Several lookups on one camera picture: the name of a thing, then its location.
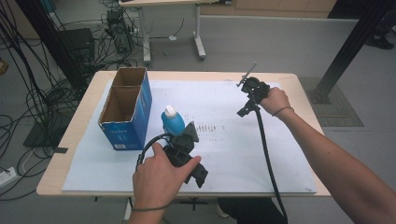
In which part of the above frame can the wooden cabinet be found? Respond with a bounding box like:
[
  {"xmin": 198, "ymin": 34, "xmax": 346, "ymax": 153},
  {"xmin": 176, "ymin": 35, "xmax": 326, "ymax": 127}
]
[{"xmin": 200, "ymin": 0, "xmax": 338, "ymax": 19}]

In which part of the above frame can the person's left hand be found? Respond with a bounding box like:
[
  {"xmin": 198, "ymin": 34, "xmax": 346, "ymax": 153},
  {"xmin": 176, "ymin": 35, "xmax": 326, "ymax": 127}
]
[{"xmin": 132, "ymin": 143, "xmax": 203, "ymax": 212}]

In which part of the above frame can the blue bottle with white cap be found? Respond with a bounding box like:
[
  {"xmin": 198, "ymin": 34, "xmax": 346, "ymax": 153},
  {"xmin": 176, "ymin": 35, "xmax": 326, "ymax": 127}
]
[{"xmin": 160, "ymin": 105, "xmax": 187, "ymax": 137}]

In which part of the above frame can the grey floor mat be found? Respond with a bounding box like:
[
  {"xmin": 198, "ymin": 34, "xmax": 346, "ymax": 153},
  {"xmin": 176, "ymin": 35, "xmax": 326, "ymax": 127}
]
[{"xmin": 298, "ymin": 77, "xmax": 365, "ymax": 128}]

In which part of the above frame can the white power strip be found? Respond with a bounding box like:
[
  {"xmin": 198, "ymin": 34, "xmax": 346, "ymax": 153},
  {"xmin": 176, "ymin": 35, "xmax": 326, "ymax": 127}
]
[{"xmin": 0, "ymin": 166, "xmax": 19, "ymax": 189}]

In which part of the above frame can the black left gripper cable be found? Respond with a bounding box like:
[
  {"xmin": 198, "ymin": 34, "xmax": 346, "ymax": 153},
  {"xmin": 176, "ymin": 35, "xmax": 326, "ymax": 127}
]
[{"xmin": 134, "ymin": 133, "xmax": 174, "ymax": 172}]

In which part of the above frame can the black floor base plate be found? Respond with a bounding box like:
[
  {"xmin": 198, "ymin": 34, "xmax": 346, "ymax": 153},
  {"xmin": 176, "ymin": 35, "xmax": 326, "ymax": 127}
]
[{"xmin": 22, "ymin": 119, "xmax": 69, "ymax": 149}]

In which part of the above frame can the dark left wrist band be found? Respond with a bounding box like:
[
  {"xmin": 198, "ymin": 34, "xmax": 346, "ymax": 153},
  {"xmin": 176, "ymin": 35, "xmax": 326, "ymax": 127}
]
[{"xmin": 131, "ymin": 203, "xmax": 173, "ymax": 213}]

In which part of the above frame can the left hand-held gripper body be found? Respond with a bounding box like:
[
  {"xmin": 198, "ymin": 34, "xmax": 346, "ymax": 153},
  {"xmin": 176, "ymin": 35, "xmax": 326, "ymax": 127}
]
[{"xmin": 162, "ymin": 133, "xmax": 209, "ymax": 189}]

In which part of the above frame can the grey computer tower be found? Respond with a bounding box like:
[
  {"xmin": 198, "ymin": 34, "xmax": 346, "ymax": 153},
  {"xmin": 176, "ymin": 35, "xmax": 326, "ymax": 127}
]
[{"xmin": 106, "ymin": 8, "xmax": 134, "ymax": 54}]

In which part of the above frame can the white desk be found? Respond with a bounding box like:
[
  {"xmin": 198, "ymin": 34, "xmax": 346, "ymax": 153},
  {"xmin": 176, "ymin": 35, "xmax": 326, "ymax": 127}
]
[{"xmin": 118, "ymin": 0, "xmax": 233, "ymax": 65}]

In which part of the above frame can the person's dark trouser leg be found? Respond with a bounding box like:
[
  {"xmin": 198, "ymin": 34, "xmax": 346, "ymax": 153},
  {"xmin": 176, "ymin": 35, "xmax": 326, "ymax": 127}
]
[{"xmin": 217, "ymin": 197, "xmax": 288, "ymax": 224}]

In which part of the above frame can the blue cardboard box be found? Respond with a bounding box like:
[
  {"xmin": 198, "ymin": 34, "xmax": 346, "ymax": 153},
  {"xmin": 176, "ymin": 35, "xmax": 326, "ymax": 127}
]
[{"xmin": 97, "ymin": 66, "xmax": 154, "ymax": 152}]

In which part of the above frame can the dark right wrist band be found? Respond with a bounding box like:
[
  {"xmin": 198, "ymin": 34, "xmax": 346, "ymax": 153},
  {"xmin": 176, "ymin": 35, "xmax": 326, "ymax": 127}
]
[{"xmin": 271, "ymin": 105, "xmax": 295, "ymax": 118}]

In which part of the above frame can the dark wrist band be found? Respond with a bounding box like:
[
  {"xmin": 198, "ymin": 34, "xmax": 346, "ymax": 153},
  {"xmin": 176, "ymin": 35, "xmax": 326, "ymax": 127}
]
[
  {"xmin": 271, "ymin": 105, "xmax": 295, "ymax": 118},
  {"xmin": 131, "ymin": 203, "xmax": 173, "ymax": 213}
]

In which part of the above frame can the person's right hand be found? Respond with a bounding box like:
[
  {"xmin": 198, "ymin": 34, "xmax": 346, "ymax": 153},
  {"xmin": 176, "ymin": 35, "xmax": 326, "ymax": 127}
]
[{"xmin": 259, "ymin": 87, "xmax": 294, "ymax": 118}]

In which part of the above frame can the black box-shaped case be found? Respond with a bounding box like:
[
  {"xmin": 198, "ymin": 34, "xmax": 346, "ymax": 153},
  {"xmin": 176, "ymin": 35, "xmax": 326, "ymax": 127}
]
[{"xmin": 56, "ymin": 27, "xmax": 96, "ymax": 64}]

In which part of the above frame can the tangle of black floor cables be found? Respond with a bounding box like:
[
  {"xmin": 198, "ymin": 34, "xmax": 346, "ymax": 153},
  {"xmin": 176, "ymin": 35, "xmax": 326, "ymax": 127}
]
[{"xmin": 0, "ymin": 0, "xmax": 141, "ymax": 202}]

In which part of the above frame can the person's white shoe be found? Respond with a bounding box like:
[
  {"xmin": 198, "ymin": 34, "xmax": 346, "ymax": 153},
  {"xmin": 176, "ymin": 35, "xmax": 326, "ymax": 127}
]
[{"xmin": 216, "ymin": 202, "xmax": 232, "ymax": 219}]

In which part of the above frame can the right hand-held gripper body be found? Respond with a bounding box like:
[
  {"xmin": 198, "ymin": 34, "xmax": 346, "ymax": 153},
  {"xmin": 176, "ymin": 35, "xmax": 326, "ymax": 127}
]
[{"xmin": 235, "ymin": 76, "xmax": 271, "ymax": 119}]

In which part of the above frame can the light wooden table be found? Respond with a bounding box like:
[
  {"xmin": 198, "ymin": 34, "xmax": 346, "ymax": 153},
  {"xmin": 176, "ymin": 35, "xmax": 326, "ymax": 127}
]
[{"xmin": 35, "ymin": 70, "xmax": 332, "ymax": 198}]

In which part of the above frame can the black metal stand post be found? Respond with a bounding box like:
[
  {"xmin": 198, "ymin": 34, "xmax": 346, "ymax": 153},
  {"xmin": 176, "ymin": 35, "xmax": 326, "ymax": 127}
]
[
  {"xmin": 307, "ymin": 0, "xmax": 396, "ymax": 105},
  {"xmin": 14, "ymin": 0, "xmax": 90, "ymax": 92}
]

